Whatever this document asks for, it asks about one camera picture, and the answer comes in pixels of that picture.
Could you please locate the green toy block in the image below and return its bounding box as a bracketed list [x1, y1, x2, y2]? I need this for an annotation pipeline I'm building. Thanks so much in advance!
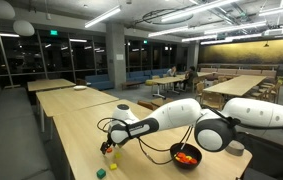
[96, 168, 107, 180]

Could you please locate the wooden table on white legs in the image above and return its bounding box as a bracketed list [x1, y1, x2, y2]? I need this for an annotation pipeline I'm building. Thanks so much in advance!
[146, 76, 184, 100]

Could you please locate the grey upholstered bench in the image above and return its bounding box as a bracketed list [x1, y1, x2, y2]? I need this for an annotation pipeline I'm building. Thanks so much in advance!
[0, 78, 56, 180]

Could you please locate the light wooden chair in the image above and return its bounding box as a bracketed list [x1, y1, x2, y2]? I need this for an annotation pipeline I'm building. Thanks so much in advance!
[194, 82, 205, 105]
[250, 88, 272, 102]
[201, 91, 227, 111]
[265, 79, 282, 104]

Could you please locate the open cardboard box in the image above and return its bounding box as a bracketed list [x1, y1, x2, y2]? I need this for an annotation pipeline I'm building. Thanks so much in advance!
[150, 97, 175, 108]

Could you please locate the black bag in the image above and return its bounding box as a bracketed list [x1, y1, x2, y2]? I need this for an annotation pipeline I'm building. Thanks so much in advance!
[237, 133, 283, 180]

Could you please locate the large wooden table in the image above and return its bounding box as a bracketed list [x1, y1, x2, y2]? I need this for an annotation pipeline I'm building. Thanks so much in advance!
[35, 86, 120, 139]

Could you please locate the tan wall bench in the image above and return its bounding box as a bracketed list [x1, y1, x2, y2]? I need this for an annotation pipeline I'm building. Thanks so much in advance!
[199, 67, 279, 80]

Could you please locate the low wooden table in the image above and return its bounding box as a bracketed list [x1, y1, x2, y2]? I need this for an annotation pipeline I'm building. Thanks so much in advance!
[120, 80, 143, 91]

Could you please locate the black bowl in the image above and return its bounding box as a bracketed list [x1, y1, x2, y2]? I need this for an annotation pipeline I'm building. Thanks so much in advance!
[169, 142, 203, 170]

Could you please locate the small wooden table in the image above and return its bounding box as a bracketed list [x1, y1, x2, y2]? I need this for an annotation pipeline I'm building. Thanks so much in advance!
[27, 78, 77, 105]

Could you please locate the white globe pendant lamp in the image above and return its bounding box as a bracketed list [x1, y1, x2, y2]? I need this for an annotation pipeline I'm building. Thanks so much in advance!
[12, 19, 36, 37]
[0, 0, 16, 20]

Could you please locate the grey cylinder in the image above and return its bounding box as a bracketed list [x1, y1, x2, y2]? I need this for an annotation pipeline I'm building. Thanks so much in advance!
[225, 141, 246, 157]

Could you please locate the long wooden dining table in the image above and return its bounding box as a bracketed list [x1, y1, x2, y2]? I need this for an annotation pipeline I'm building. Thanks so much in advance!
[202, 74, 268, 98]

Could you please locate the brown wooden chair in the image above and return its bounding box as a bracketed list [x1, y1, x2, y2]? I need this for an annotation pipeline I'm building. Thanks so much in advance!
[75, 78, 88, 87]

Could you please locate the grey concrete column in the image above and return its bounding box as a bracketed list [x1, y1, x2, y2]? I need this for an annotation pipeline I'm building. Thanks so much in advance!
[105, 21, 127, 90]

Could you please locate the blue sofa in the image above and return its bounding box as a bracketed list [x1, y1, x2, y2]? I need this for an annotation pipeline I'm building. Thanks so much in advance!
[125, 70, 152, 84]
[144, 68, 169, 78]
[84, 73, 115, 91]

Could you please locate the person in light shirt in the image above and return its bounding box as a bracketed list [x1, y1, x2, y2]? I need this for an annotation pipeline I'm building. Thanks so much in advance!
[166, 65, 181, 91]

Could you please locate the person in dark jacket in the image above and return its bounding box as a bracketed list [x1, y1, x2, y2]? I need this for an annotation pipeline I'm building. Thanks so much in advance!
[180, 65, 199, 92]

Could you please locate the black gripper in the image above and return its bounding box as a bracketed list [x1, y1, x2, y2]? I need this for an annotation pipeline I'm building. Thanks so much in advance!
[100, 133, 117, 155]

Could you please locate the white ceiling unit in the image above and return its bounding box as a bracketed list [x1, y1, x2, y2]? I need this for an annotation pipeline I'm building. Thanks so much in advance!
[263, 27, 283, 37]

